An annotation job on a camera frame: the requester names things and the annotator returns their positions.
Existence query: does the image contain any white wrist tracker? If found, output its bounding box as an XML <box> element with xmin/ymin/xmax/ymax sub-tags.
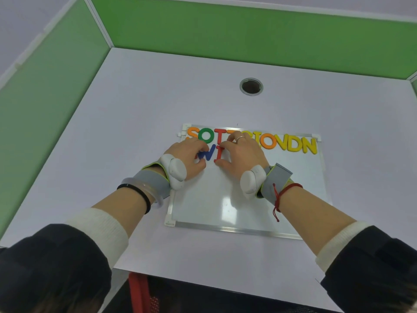
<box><xmin>159</xmin><ymin>154</ymin><xmax>187</xmax><ymax>191</ymax></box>
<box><xmin>240</xmin><ymin>165</ymin><xmax>268</xmax><ymax>200</ymax></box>

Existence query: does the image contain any person's right hand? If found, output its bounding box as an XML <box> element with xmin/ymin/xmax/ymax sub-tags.
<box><xmin>214</xmin><ymin>130</ymin><xmax>271</xmax><ymax>182</ymax></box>

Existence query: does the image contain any black jacket sleeve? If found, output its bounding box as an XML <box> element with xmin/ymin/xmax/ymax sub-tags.
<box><xmin>0</xmin><ymin>224</ymin><xmax>112</xmax><ymax>313</ymax></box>
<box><xmin>321</xmin><ymin>226</ymin><xmax>417</xmax><ymax>313</ymax></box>

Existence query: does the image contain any person's left forearm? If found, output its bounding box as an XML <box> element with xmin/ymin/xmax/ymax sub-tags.
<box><xmin>92</xmin><ymin>187</ymin><xmax>154</xmax><ymax>240</ymax></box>

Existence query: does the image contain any person's right forearm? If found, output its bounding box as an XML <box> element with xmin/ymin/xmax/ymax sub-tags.
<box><xmin>278</xmin><ymin>186</ymin><xmax>357</xmax><ymax>256</ymax></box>

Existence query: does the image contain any round cable grommet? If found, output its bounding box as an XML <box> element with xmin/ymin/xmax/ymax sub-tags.
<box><xmin>239</xmin><ymin>78</ymin><xmax>264</xmax><ymax>96</ymax></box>

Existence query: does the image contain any red chair frame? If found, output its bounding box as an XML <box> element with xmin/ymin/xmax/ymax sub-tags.
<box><xmin>128</xmin><ymin>272</ymin><xmax>152</xmax><ymax>313</ymax></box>

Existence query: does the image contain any white knit cuff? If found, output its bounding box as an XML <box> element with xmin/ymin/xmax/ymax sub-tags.
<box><xmin>315</xmin><ymin>221</ymin><xmax>373</xmax><ymax>273</ymax></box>
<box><xmin>65</xmin><ymin>207</ymin><xmax>129</xmax><ymax>269</ymax></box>

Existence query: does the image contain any row of colourful magnetic letters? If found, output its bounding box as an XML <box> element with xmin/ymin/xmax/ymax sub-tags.
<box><xmin>186</xmin><ymin>127</ymin><xmax>318</xmax><ymax>155</ymax></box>

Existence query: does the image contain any red string bracelet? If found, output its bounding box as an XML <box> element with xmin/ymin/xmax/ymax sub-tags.
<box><xmin>272</xmin><ymin>183</ymin><xmax>303</xmax><ymax>223</ymax></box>

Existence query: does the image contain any black wrist band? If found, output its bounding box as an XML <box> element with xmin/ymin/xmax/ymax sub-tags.
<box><xmin>117</xmin><ymin>184</ymin><xmax>152</xmax><ymax>215</ymax></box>

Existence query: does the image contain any white magnetic board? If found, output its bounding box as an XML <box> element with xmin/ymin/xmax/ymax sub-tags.
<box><xmin>164</xmin><ymin>124</ymin><xmax>333</xmax><ymax>240</ymax></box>

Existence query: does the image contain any clear bangle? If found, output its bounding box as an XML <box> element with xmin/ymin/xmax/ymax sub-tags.
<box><xmin>121</xmin><ymin>177</ymin><xmax>164</xmax><ymax>209</ymax></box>

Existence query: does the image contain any blue magnet letter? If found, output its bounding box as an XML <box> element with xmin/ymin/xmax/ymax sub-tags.
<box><xmin>196</xmin><ymin>145</ymin><xmax>215</xmax><ymax>161</ymax></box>

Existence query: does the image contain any person's left hand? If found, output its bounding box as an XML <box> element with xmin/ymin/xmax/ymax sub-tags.
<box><xmin>164</xmin><ymin>137</ymin><xmax>210</xmax><ymax>181</ymax></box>

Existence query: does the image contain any grey wrist strap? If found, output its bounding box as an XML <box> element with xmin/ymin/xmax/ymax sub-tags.
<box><xmin>256</xmin><ymin>163</ymin><xmax>295</xmax><ymax>206</ymax></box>
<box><xmin>130</xmin><ymin>162</ymin><xmax>171</xmax><ymax>201</ymax></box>

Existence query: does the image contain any white partition post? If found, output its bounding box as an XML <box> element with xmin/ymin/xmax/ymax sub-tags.
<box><xmin>82</xmin><ymin>0</ymin><xmax>114</xmax><ymax>49</ymax></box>

